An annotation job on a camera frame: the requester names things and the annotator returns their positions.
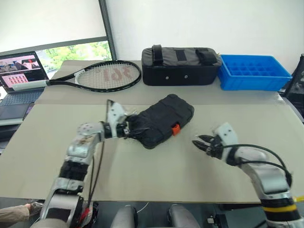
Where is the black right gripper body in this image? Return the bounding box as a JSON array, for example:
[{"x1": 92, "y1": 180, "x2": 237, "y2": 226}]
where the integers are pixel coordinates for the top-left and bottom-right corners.
[{"x1": 206, "y1": 135, "x2": 224, "y2": 159}]

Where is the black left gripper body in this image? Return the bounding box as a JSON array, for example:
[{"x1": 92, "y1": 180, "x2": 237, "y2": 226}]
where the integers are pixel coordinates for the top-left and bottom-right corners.
[{"x1": 117, "y1": 120, "x2": 134, "y2": 140}]

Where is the black plastic tool case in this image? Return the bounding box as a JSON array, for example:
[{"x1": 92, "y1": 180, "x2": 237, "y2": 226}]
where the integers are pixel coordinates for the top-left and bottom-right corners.
[{"x1": 133, "y1": 93, "x2": 195, "y2": 150}]

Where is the black tennis racket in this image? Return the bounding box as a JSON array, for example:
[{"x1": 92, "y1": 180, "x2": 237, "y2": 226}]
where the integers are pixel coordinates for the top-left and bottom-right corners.
[{"x1": 11, "y1": 60, "x2": 142, "y2": 93}]

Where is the black grey fabric bag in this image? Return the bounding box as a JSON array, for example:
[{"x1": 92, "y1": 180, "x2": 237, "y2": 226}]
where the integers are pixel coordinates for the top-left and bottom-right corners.
[{"x1": 141, "y1": 44, "x2": 223, "y2": 87}]

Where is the blue plastic divider crate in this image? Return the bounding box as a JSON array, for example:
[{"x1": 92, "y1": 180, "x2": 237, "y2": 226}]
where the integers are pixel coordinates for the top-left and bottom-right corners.
[{"x1": 218, "y1": 54, "x2": 293, "y2": 92}]

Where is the grey rounded shape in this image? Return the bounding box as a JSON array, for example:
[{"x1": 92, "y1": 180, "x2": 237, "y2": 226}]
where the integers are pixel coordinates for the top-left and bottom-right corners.
[
  {"x1": 167, "y1": 204, "x2": 200, "y2": 228},
  {"x1": 110, "y1": 205, "x2": 138, "y2": 228}
]

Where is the black mesh office chair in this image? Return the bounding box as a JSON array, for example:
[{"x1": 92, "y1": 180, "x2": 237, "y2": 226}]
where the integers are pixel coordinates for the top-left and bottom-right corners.
[{"x1": 279, "y1": 53, "x2": 304, "y2": 124}]

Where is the open grey laptop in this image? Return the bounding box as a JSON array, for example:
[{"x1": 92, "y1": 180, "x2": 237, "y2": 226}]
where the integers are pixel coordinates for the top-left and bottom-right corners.
[{"x1": 0, "y1": 50, "x2": 50, "y2": 126}]

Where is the white roller blind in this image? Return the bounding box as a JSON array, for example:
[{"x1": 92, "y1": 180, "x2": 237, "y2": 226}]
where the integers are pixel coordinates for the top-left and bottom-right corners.
[{"x1": 0, "y1": 0, "x2": 107, "y2": 53}]

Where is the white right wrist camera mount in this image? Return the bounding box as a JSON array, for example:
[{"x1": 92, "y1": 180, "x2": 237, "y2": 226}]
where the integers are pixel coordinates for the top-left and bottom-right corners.
[{"x1": 212, "y1": 122, "x2": 238, "y2": 149}]

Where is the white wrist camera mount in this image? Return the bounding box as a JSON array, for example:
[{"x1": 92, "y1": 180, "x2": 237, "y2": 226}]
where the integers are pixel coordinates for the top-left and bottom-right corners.
[
  {"x1": 105, "y1": 99, "x2": 129, "y2": 130},
  {"x1": 212, "y1": 122, "x2": 238, "y2": 149}
]

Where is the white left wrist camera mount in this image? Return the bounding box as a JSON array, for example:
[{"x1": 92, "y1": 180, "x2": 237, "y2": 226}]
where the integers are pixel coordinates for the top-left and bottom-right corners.
[{"x1": 105, "y1": 99, "x2": 129, "y2": 130}]

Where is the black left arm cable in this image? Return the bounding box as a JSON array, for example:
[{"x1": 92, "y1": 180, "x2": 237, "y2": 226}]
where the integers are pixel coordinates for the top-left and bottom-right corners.
[{"x1": 87, "y1": 139, "x2": 105, "y2": 208}]

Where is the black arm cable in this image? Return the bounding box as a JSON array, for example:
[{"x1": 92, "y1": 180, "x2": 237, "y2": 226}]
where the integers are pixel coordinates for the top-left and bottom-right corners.
[
  {"x1": 222, "y1": 143, "x2": 293, "y2": 189},
  {"x1": 87, "y1": 139, "x2": 105, "y2": 208}
]

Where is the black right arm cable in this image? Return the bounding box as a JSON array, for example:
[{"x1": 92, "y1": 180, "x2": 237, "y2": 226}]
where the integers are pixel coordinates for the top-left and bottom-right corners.
[{"x1": 222, "y1": 143, "x2": 293, "y2": 189}]

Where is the grey window frame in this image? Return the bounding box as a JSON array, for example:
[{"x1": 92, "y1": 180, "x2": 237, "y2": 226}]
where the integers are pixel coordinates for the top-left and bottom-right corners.
[{"x1": 0, "y1": 0, "x2": 118, "y2": 61}]

